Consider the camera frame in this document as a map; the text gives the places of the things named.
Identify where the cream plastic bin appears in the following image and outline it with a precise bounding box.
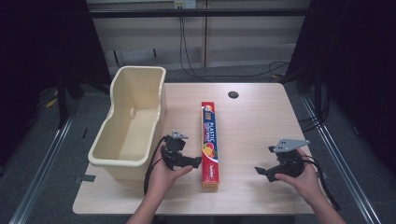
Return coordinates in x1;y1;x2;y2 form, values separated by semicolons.
87;64;168;183

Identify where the black curtain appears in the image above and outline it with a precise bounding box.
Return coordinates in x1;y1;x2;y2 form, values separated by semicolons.
281;0;396;175
0;0;112;175

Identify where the black horizontal bar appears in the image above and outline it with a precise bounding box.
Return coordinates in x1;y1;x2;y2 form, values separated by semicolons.
89;8;310;19

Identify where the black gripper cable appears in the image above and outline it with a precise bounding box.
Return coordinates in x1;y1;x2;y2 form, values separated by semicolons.
301;154;342;212
143;135;172;196

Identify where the person's right hand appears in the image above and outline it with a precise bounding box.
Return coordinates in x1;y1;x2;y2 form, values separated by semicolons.
274;147;325;207

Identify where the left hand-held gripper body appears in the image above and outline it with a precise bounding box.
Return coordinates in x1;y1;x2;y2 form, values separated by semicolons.
160;130;190;171

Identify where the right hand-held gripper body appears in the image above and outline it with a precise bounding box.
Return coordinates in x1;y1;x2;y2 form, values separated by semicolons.
268;138;311;179

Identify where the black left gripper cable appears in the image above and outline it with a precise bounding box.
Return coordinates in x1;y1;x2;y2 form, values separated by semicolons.
143;135;172;196

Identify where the white wall power outlet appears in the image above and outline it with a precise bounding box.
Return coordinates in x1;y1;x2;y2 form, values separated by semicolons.
173;0;197;9

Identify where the black wall cable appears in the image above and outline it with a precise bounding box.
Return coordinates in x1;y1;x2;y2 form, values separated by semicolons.
178;16;291;79

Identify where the long red cling film box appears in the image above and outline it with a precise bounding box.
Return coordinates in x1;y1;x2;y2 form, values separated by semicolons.
200;101;220;191

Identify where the black floor cables bundle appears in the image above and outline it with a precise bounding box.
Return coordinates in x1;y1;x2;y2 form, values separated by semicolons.
297;90;332;133

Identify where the metal floor rail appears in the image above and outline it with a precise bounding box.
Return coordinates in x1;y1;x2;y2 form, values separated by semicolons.
8;108;78;224
299;92;383;224

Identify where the person's left hand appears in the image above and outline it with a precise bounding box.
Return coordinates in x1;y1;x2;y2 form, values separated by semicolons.
146;147;194;200

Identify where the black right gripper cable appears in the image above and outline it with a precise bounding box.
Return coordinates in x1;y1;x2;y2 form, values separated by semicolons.
301;154;342;212

